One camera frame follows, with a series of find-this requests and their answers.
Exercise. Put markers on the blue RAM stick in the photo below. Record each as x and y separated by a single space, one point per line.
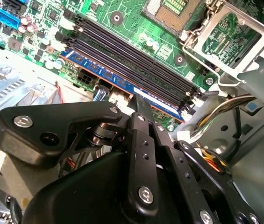
103 74

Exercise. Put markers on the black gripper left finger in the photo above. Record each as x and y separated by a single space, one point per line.
52 119

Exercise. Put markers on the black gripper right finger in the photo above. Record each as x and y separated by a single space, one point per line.
183 168

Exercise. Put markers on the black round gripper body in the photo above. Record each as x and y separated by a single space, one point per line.
87 198

